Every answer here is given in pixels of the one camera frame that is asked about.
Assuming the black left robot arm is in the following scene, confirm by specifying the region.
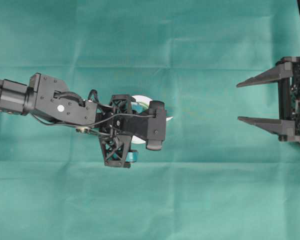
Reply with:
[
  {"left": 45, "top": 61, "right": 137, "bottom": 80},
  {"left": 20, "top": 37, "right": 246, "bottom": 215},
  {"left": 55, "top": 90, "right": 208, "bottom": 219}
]
[{"left": 0, "top": 73, "right": 160, "bottom": 168}]

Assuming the green table cloth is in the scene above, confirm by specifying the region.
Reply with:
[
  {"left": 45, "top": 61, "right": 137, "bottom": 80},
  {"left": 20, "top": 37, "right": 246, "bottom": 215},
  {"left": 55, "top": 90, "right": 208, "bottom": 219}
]
[{"left": 0, "top": 0, "right": 300, "bottom": 240}]

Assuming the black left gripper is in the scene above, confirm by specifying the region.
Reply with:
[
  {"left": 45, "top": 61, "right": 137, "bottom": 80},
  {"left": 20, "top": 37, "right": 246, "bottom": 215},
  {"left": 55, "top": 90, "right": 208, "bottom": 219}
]
[{"left": 94, "top": 94, "right": 150, "bottom": 168}]

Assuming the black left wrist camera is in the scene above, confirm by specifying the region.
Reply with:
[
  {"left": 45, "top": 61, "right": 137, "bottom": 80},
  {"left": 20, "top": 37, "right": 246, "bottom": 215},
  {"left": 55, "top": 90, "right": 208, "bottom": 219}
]
[{"left": 146, "top": 100, "right": 167, "bottom": 151}]

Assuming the white duct tape roll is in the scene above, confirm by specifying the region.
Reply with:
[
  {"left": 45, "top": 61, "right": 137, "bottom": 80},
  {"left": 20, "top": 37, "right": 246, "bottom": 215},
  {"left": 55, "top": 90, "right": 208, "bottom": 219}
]
[{"left": 127, "top": 95, "right": 172, "bottom": 144}]

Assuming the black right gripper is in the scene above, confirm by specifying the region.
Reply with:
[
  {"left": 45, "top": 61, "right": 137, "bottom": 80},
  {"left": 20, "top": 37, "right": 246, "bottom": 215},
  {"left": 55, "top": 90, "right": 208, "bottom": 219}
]
[{"left": 236, "top": 56, "right": 300, "bottom": 142}]

